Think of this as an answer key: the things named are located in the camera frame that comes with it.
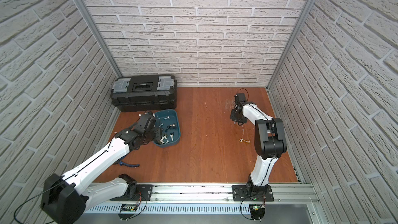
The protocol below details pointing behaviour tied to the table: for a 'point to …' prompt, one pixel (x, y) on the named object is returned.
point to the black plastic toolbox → (144, 93)
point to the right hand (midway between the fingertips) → (237, 118)
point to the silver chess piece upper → (171, 135)
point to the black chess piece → (171, 126)
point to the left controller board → (127, 207)
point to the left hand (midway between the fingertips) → (162, 129)
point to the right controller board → (257, 211)
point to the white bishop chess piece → (166, 117)
